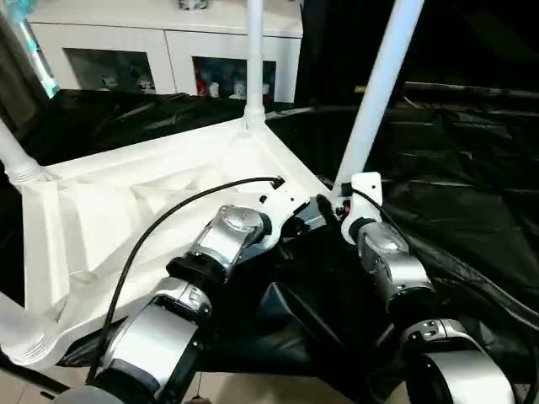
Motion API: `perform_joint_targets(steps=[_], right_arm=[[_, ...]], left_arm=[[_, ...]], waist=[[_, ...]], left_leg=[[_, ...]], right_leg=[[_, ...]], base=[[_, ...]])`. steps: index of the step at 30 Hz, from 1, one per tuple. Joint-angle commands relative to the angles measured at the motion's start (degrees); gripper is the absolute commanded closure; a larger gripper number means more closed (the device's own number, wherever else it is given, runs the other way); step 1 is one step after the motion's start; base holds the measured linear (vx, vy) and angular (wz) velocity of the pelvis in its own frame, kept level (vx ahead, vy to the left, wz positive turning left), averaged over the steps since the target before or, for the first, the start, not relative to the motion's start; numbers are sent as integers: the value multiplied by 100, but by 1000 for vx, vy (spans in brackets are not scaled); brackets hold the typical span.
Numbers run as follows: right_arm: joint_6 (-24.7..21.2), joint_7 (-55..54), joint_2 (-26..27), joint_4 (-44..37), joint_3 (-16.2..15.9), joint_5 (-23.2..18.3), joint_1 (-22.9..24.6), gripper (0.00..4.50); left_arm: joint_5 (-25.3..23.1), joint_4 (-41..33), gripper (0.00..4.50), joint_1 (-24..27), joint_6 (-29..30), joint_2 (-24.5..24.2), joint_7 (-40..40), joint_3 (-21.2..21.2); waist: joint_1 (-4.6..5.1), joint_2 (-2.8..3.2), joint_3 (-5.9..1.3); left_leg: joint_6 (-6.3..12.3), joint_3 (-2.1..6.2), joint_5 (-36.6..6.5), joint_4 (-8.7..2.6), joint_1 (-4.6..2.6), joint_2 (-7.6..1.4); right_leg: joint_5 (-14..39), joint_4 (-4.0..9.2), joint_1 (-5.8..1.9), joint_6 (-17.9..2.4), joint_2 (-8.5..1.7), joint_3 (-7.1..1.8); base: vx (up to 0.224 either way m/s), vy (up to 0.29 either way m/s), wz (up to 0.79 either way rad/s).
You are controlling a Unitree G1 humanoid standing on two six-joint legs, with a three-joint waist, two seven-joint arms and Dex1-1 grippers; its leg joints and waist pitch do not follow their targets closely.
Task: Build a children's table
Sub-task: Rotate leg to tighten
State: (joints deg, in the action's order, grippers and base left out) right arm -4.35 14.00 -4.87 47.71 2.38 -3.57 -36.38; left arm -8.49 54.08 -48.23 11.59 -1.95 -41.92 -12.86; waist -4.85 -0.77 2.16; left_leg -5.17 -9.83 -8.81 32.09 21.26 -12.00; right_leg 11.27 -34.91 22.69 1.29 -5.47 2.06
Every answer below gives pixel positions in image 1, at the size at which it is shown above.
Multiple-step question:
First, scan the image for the white plastic table top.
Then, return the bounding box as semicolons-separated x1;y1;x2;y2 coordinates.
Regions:
0;113;338;371

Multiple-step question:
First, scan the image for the black plastic mat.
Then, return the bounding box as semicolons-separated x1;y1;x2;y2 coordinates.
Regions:
0;86;539;404

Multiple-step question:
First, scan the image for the white printed cup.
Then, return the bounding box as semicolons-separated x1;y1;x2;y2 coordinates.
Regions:
229;77;248;100

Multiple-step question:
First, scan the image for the black flat monitor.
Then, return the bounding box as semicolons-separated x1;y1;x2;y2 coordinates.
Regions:
402;82;539;101

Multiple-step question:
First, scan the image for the brown round hanging knob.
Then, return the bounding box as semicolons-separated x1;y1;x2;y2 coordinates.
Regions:
183;369;214;404

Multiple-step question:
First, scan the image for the white glass-door cabinet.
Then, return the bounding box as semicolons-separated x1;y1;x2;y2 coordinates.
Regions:
27;0;305;104

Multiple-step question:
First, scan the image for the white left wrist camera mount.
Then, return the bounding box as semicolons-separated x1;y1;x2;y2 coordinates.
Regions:
252;180;311;253

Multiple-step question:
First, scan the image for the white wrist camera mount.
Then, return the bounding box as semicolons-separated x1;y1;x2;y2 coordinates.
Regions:
252;180;311;253
339;171;383;244

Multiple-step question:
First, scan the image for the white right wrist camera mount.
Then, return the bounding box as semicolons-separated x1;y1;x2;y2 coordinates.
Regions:
339;171;383;244

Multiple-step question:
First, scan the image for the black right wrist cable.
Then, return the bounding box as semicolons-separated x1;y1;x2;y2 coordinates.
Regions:
343;187;539;338

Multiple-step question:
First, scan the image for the black metal table frame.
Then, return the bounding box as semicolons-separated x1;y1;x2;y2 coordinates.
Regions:
0;355;71;401

